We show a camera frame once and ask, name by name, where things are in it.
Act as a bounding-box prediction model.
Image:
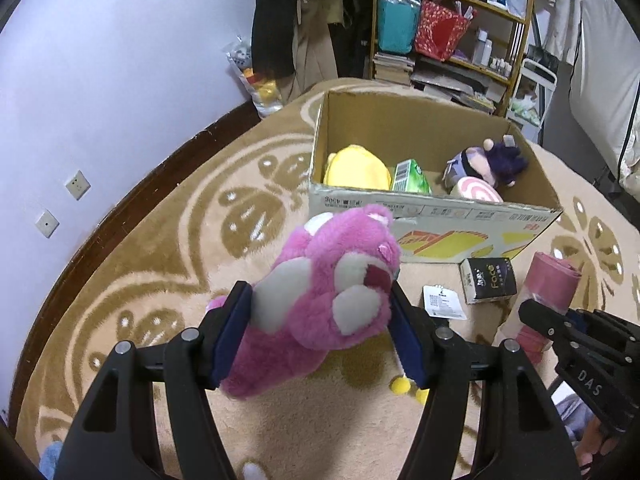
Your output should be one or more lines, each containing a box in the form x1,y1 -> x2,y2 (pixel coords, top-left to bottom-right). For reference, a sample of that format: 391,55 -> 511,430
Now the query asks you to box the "black Face tissue pack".
459,257 -> 518,304

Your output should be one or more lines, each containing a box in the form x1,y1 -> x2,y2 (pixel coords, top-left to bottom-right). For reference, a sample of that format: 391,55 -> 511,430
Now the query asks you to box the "pink bear plush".
221,205 -> 400,400

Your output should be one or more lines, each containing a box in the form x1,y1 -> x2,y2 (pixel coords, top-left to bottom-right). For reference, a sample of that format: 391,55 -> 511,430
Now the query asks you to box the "pink tissue pack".
492,252 -> 582,365

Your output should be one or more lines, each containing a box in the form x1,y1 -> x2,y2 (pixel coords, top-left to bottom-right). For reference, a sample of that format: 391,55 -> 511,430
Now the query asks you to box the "white paper tag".
422,285 -> 466,321

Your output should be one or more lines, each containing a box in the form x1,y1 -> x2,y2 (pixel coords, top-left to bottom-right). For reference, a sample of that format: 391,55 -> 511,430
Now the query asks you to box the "open cardboard box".
302,84 -> 563,263

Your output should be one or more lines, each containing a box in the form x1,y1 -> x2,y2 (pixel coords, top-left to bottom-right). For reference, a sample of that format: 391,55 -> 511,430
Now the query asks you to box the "pink swirl plush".
449,177 -> 503,203

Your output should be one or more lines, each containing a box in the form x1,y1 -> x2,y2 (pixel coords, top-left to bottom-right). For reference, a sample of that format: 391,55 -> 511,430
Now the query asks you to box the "purple haired plush doll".
442,134 -> 528,191

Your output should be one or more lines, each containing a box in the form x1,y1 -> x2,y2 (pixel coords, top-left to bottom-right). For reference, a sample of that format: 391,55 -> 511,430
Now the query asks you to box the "beige patterned rug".
16,79 -> 639,479

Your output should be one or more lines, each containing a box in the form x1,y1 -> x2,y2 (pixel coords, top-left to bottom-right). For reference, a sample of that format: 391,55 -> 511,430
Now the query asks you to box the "green tissue pack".
392,159 -> 432,195

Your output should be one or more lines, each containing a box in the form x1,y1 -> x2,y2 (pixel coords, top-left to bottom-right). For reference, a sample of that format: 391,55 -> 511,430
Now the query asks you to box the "white utility cart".
506,58 -> 558,144

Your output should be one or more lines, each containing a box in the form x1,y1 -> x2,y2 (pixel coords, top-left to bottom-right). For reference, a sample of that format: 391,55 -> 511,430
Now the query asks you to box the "yellow round plush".
322,144 -> 393,191

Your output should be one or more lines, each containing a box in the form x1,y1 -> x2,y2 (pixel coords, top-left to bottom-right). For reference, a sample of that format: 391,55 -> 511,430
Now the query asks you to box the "wooden bookshelf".
368,0 -> 537,118

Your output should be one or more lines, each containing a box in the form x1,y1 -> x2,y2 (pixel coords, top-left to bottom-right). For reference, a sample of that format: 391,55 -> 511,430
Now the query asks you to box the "stack of books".
373,52 -> 416,87

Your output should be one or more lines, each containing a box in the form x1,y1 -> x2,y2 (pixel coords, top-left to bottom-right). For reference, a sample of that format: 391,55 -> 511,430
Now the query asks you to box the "red gift bag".
413,0 -> 476,62

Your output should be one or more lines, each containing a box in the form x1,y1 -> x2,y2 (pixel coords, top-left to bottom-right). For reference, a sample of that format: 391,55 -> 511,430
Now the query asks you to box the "bag of toys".
224,36 -> 283,119

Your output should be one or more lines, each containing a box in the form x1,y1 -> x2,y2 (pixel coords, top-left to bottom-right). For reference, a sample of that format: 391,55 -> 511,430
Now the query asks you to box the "teal bag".
376,0 -> 421,54

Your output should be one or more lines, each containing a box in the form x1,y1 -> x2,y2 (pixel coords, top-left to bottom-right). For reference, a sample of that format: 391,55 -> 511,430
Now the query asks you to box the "beige hanging coat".
284,0 -> 344,101

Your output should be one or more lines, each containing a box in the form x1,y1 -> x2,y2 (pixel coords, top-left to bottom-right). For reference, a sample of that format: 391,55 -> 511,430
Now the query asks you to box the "white wall socket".
65,170 -> 91,200

